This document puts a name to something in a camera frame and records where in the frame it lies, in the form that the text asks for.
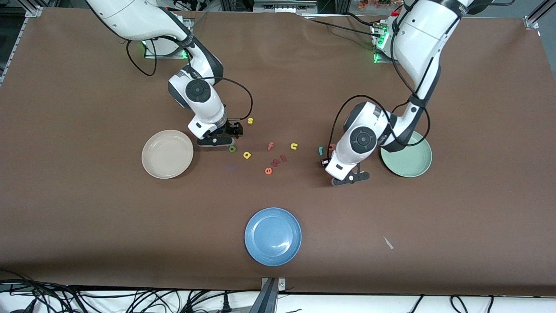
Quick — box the beige brown plate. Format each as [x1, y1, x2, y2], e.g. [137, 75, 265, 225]
[142, 130, 194, 179]

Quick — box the green plate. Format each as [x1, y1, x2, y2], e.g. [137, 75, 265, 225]
[380, 130, 433, 178]

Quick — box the blue plate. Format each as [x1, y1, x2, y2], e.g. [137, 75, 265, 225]
[244, 207, 302, 266]

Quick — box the black equipment box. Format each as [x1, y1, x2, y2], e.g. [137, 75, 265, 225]
[253, 0, 318, 13]

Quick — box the brown table cover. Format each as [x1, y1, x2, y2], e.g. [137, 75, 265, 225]
[0, 7, 556, 297]

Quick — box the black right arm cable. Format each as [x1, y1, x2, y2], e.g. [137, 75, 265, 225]
[126, 37, 254, 123]

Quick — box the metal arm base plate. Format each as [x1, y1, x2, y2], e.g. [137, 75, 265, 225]
[372, 22, 395, 64]
[145, 39, 192, 59]

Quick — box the black base cable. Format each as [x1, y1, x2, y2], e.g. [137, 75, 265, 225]
[304, 12, 385, 37]

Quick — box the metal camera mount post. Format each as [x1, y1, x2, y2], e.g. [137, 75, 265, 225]
[248, 277, 287, 313]

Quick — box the aluminium frame profile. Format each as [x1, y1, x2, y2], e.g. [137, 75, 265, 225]
[523, 0, 556, 29]
[0, 0, 44, 83]

